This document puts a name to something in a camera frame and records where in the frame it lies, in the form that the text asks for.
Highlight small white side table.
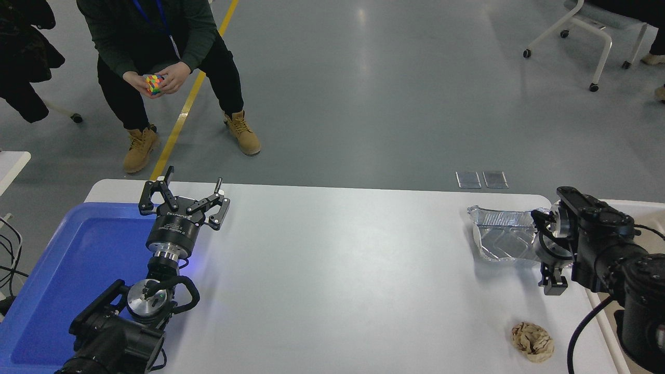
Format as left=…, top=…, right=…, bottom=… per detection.
left=0, top=151, right=32, bottom=197

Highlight crumpled tan paper ball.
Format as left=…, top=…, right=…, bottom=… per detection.
left=510, top=321, right=554, bottom=363

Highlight white chair leg with caster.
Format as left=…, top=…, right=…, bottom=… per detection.
left=41, top=98, right=84, bottom=124

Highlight silver foil tray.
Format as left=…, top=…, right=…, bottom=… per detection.
left=467, top=205, right=551, bottom=268

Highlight white wheeled chair frame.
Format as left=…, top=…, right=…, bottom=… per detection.
left=523, top=0, right=650, bottom=92

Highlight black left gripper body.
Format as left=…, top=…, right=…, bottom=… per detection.
left=145, top=199, right=206, bottom=259

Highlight large pale bin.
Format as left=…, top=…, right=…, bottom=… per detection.
left=571, top=199, right=665, bottom=374

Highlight person's right hand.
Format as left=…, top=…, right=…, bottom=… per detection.
left=123, top=70, right=156, bottom=98

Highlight person's left hand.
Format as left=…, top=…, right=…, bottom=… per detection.
left=156, top=61, right=192, bottom=95

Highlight black hanging coat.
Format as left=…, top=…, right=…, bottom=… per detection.
left=0, top=0, right=66, bottom=124

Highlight blue plastic tray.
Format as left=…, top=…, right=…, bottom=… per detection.
left=0, top=202, right=159, bottom=374

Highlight black cables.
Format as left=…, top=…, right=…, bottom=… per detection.
left=0, top=214, right=29, bottom=317

